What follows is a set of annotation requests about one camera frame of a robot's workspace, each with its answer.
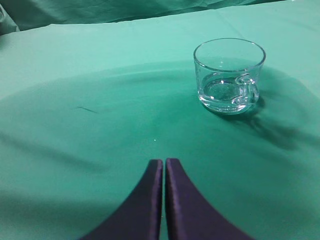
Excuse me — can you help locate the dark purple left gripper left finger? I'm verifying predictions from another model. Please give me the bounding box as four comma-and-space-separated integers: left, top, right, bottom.
81, 159, 163, 240

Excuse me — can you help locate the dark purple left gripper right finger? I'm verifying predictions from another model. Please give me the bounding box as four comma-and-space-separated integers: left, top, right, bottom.
165, 158, 252, 240

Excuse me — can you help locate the green table cloth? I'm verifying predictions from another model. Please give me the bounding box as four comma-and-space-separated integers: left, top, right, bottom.
0, 0, 320, 240

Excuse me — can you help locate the green backdrop cloth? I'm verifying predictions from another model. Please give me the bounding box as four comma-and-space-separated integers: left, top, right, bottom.
0, 0, 298, 36

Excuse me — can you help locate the clear glass cup with handle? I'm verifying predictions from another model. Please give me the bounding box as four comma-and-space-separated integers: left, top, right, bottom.
193, 38, 266, 115

